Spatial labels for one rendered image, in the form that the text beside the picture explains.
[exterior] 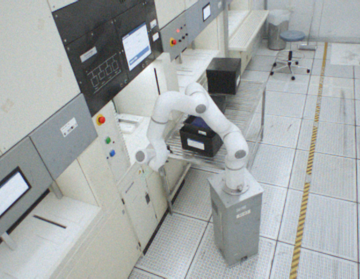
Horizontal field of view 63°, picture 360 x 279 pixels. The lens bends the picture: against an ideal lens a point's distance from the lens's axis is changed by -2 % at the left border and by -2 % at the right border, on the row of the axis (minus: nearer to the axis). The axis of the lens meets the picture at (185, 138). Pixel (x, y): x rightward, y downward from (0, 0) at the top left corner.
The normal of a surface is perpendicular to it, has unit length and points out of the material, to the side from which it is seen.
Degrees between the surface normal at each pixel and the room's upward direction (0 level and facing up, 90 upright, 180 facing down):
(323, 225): 0
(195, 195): 0
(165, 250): 0
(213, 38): 90
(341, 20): 90
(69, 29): 90
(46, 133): 90
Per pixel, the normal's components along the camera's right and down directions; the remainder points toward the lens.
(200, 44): -0.39, 0.61
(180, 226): -0.11, -0.78
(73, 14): 0.91, 0.16
